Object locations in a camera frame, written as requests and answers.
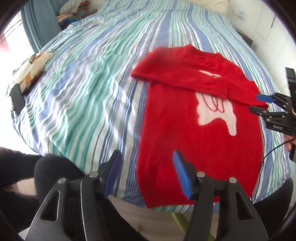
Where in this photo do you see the red knit sweater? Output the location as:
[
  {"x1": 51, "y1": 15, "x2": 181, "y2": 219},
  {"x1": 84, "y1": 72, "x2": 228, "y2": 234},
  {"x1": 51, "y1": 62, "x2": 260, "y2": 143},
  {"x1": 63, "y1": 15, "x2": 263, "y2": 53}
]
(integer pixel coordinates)
[{"x1": 131, "y1": 45, "x2": 267, "y2": 208}]

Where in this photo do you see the pile of clothes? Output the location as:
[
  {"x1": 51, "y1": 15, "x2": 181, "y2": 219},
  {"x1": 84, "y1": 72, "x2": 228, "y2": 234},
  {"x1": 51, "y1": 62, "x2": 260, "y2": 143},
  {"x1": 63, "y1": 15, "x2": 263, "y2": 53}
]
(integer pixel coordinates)
[{"x1": 57, "y1": 1, "x2": 90, "y2": 26}]

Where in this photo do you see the teal blue curtain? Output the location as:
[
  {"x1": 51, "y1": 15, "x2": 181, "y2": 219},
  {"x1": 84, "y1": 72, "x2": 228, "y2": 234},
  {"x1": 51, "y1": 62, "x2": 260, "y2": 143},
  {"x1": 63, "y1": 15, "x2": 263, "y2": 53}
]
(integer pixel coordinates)
[{"x1": 21, "y1": 0, "x2": 67, "y2": 53}]

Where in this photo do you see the black phone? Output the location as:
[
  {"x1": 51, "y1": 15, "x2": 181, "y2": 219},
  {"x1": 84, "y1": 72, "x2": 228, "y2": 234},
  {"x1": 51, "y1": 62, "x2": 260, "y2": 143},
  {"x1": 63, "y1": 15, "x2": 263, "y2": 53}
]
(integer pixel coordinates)
[{"x1": 10, "y1": 84, "x2": 26, "y2": 115}]

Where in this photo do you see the blue wall socket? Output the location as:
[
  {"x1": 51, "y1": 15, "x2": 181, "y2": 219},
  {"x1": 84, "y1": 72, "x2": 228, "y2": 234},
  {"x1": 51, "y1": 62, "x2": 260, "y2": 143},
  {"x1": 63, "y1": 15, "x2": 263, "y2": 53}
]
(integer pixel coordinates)
[{"x1": 232, "y1": 9, "x2": 244, "y2": 20}]

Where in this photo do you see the dark wooden nightstand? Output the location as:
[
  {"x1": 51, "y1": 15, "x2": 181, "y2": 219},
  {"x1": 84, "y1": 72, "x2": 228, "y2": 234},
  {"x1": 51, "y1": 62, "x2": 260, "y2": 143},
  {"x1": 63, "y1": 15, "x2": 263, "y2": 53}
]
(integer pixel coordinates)
[{"x1": 235, "y1": 28, "x2": 253, "y2": 47}]

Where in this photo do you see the person's right hand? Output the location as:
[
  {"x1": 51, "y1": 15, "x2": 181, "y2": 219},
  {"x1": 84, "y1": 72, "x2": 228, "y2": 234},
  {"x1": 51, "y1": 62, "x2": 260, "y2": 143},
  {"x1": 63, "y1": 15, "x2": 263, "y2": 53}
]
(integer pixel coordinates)
[{"x1": 285, "y1": 134, "x2": 295, "y2": 161}]

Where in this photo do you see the striped blue green bedspread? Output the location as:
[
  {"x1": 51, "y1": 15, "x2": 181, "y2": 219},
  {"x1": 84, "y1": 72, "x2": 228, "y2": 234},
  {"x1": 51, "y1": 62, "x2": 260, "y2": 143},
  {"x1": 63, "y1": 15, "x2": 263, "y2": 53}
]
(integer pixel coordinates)
[{"x1": 11, "y1": 1, "x2": 294, "y2": 213}]

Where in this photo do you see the cream padded headboard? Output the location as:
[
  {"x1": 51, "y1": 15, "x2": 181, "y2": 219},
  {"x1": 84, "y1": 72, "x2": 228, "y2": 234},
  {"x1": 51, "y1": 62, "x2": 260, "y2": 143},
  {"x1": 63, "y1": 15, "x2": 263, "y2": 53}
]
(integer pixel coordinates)
[{"x1": 186, "y1": 0, "x2": 229, "y2": 16}]

